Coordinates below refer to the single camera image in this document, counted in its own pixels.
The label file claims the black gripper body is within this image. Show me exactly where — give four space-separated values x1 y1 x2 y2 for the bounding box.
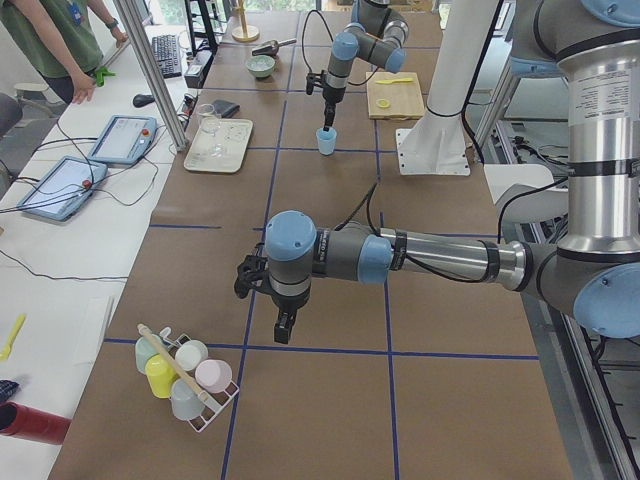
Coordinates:
322 84 346 110
273 292 309 323

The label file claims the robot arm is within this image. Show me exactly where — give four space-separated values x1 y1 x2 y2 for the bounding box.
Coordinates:
320 0 409 131
256 1 639 344

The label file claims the light blue plastic cup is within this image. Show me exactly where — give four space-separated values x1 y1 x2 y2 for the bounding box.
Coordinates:
316 127 337 156

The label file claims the pink plastic cup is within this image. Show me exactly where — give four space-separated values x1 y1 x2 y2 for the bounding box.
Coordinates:
195 359 233 393

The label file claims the white plastic cup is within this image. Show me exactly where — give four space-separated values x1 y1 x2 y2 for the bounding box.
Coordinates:
175 339 209 372

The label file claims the grey-blue plastic cup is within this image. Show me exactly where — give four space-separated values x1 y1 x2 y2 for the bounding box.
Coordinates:
170 379 205 421

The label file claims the yellow plastic cup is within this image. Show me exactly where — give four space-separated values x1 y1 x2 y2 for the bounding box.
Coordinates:
144 354 179 399

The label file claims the green plastic cup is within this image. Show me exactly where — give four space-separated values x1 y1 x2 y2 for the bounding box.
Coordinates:
134 337 158 374

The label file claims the bamboo cutting board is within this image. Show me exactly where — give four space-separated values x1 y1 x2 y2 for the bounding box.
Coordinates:
366 72 425 120

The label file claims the yellow plastic knife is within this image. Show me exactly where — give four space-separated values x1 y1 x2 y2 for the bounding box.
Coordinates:
375 77 414 85

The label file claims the green bowl of ice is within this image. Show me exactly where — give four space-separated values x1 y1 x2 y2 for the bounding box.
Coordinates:
245 55 276 80

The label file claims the steel ice scoop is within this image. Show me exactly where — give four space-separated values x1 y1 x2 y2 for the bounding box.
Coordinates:
251 38 297 57

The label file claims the grey folded cloth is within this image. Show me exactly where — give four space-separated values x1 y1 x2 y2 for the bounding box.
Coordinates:
211 99 240 119

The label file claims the wooden mug tree stand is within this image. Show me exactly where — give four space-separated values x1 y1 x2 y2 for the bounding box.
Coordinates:
231 0 260 43

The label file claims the cream bear serving tray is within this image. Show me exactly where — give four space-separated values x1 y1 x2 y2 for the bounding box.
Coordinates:
183 119 253 174

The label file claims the black keyboard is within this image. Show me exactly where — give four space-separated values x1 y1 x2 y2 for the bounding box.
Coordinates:
151 34 182 78

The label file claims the black computer mouse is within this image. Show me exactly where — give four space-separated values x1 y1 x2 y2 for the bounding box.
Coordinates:
132 94 155 108

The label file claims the far teach pendant tablet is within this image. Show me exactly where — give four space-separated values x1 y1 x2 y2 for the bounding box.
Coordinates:
87 115 158 165

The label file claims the teach pendant tablet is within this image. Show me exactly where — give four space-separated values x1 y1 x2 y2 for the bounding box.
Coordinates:
87 115 158 165
16 156 108 222

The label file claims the white plastic chair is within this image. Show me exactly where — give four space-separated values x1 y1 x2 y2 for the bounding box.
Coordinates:
484 164 568 223

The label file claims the near teach pendant tablet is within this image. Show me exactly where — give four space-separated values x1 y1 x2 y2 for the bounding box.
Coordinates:
16 156 108 222

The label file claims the person in green shirt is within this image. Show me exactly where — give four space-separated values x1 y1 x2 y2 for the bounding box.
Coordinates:
1 0 128 104

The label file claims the red cylinder bottle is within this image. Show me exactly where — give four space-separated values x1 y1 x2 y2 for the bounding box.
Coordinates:
1 402 71 445

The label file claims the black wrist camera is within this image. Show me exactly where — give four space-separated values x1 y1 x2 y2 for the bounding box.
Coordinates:
305 71 325 95

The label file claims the white wire cup rack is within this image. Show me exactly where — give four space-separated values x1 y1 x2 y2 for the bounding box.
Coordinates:
160 327 239 432

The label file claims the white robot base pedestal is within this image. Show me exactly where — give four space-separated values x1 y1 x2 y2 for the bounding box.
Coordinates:
397 0 502 176

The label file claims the wooden rack handle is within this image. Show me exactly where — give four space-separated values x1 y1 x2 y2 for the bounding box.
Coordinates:
137 323 209 403

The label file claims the aluminium frame post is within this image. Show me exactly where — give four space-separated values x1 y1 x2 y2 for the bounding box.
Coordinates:
114 0 188 152

